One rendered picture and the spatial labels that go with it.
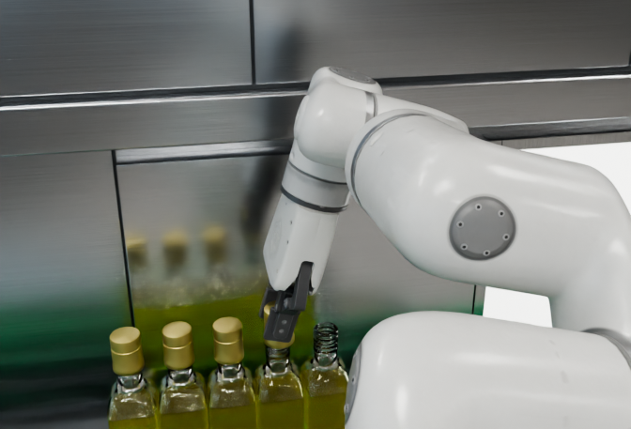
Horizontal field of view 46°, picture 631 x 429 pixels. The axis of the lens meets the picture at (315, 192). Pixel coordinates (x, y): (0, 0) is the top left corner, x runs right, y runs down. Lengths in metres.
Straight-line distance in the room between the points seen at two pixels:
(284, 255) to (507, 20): 0.42
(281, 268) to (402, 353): 0.43
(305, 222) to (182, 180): 0.22
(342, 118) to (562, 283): 0.27
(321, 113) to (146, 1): 0.31
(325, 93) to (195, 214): 0.33
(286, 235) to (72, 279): 0.35
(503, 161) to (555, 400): 0.13
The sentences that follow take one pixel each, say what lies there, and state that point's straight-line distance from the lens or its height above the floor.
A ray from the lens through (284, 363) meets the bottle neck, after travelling 0.89.
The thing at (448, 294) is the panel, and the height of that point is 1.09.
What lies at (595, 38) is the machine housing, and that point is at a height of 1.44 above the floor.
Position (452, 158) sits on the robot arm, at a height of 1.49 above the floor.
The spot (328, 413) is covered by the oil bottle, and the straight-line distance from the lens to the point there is 0.93.
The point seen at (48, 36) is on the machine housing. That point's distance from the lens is 0.90.
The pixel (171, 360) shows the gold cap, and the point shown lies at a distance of 0.87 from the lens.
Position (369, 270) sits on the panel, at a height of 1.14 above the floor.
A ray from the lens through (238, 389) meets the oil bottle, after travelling 0.89.
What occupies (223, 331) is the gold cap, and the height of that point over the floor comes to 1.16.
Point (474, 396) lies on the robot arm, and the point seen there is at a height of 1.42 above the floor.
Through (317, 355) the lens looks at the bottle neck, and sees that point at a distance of 0.90.
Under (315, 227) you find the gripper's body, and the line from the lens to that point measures 0.75.
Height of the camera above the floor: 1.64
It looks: 24 degrees down
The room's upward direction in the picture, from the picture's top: straight up
